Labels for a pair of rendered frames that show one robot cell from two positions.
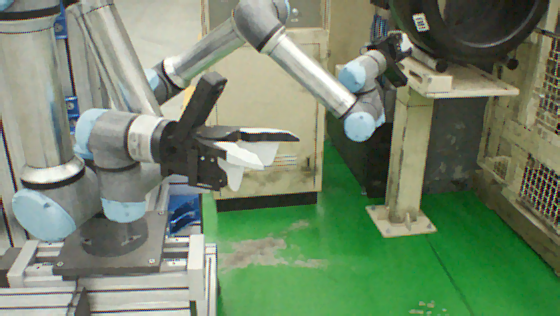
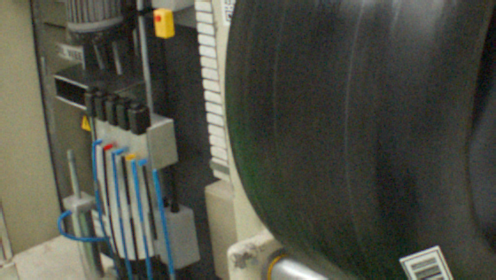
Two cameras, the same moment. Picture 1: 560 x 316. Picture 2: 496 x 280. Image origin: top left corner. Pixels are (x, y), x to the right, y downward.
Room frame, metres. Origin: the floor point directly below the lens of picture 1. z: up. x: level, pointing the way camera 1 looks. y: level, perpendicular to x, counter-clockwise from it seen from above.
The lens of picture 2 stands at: (1.07, 0.06, 1.55)
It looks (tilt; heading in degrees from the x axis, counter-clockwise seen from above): 22 degrees down; 330
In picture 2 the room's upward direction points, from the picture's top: 6 degrees counter-clockwise
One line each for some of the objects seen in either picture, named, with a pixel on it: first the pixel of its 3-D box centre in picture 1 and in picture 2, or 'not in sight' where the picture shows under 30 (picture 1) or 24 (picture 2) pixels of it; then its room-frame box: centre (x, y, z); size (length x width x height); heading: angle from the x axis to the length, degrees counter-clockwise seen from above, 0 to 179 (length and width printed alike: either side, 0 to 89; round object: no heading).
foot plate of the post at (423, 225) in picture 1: (400, 216); not in sight; (2.16, -0.64, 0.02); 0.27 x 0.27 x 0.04; 9
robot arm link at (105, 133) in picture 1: (113, 135); not in sight; (0.78, 0.26, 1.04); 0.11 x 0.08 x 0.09; 69
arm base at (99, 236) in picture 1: (111, 218); not in sight; (0.96, 0.35, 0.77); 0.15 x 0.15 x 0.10
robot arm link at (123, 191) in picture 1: (127, 183); not in sight; (0.79, 0.25, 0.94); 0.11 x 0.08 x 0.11; 159
